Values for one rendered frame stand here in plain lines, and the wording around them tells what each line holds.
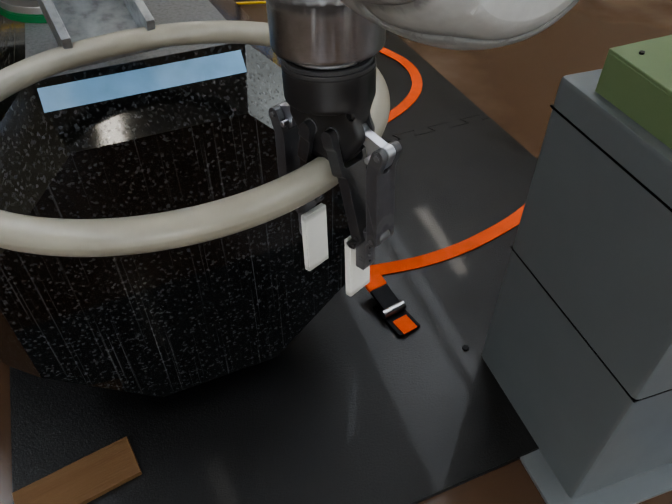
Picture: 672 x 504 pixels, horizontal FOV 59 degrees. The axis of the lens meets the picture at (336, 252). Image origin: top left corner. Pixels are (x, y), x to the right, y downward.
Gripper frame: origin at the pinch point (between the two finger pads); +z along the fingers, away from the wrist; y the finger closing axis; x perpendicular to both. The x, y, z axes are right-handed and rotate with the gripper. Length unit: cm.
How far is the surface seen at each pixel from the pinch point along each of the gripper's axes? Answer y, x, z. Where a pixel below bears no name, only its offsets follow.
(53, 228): 9.4, 21.4, -10.6
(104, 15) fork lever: 52, -8, -11
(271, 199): -0.4, 7.7, -10.5
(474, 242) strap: 37, -99, 78
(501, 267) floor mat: 25, -96, 79
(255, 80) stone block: 44, -27, 3
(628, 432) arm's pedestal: -26, -48, 59
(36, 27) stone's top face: 77, -7, -4
